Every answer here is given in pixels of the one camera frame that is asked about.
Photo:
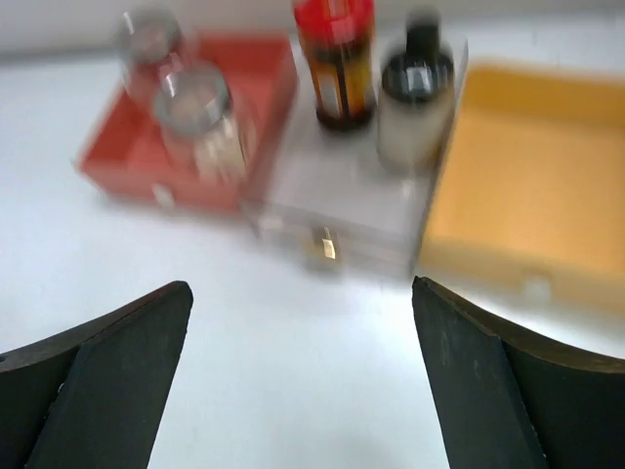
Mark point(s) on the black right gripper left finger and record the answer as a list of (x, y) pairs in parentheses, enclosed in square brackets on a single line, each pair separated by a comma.
[(93, 396)]

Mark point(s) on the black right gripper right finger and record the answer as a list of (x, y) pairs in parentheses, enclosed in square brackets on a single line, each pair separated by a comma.
[(509, 397)]

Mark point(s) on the silver rim glass jar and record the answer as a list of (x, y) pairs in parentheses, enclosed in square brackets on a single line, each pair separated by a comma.
[(205, 126)]

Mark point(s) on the black cap spice bottle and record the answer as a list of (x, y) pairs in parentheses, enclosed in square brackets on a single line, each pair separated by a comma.
[(416, 96)]

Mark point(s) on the red lid sauce jar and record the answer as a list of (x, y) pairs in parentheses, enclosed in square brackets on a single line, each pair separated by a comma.
[(337, 39)]

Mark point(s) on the yellow plastic tray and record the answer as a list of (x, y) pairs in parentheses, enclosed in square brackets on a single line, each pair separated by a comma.
[(531, 191)]

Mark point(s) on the red plastic tray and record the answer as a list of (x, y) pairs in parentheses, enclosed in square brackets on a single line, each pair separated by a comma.
[(127, 157)]

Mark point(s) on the clear plastic tray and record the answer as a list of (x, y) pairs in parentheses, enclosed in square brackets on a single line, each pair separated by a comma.
[(331, 200)]

